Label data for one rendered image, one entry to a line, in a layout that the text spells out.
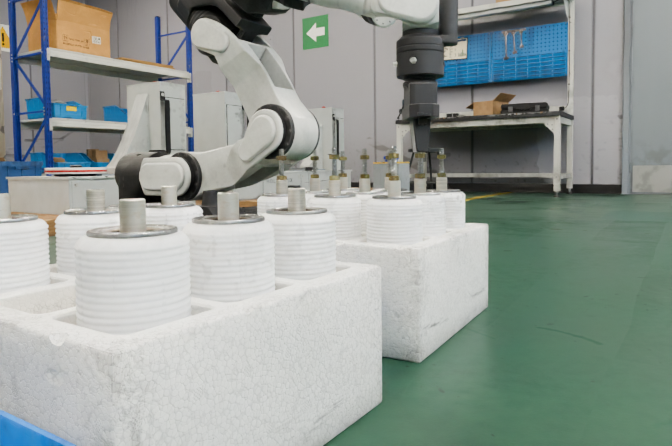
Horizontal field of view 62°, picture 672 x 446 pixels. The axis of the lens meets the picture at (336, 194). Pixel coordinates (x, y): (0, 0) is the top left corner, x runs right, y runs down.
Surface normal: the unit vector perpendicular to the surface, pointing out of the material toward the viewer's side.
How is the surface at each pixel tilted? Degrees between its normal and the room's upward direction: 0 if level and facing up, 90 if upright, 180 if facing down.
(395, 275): 90
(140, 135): 90
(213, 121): 90
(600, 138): 90
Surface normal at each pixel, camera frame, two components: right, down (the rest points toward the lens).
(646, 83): -0.54, 0.05
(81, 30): 0.88, -0.03
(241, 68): -0.34, 0.43
